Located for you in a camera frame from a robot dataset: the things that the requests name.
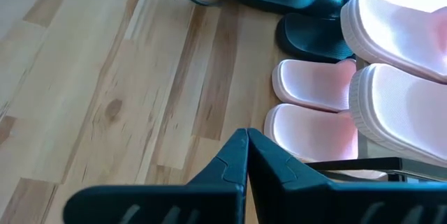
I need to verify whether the pink rubber slide sandal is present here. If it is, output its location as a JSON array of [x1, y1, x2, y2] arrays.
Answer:
[[340, 0, 447, 84], [263, 103, 388, 181], [271, 58, 358, 113], [349, 62, 447, 169]]

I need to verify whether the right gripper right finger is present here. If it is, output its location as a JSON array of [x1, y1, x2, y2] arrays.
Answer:
[[247, 128, 333, 224]]

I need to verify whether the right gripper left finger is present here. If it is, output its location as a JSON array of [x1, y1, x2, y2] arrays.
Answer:
[[187, 128, 249, 187]]

